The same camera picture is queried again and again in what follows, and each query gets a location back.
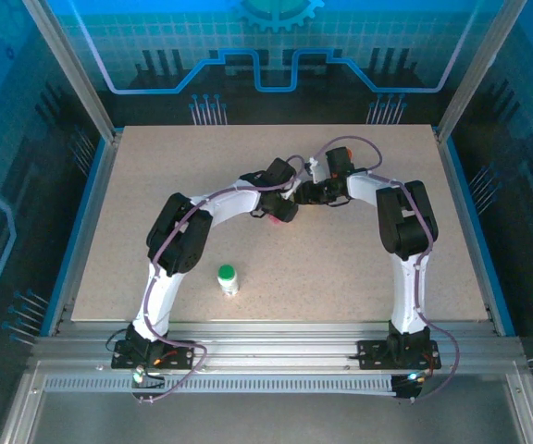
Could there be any aluminium side rail blue edge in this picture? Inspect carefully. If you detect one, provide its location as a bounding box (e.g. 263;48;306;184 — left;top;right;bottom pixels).
432;127;517;338
39;128;124;338

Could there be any small lit connector board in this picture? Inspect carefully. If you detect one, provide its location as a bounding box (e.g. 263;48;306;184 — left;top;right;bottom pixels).
130;367;167;389
390;369;428;401

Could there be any slotted grey cable duct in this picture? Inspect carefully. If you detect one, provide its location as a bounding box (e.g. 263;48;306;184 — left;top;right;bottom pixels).
43;375;400;395

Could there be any grey metal front shelf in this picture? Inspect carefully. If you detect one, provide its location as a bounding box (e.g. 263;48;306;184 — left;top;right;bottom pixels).
0;360;533;444

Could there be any aluminium frame post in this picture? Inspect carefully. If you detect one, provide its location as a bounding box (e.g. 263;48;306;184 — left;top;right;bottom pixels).
20;0;124;142
434;0;513;142

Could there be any white pill bottle green cap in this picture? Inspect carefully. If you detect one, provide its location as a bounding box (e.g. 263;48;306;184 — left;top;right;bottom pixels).
217;264;241;297

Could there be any aluminium front rail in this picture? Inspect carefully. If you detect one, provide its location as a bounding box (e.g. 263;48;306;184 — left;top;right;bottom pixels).
30;320;525;371

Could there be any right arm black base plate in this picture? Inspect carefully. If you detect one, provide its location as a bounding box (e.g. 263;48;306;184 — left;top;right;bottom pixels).
356;339;442;371

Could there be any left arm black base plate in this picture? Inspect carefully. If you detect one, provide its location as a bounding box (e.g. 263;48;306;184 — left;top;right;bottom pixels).
111;339;197;371

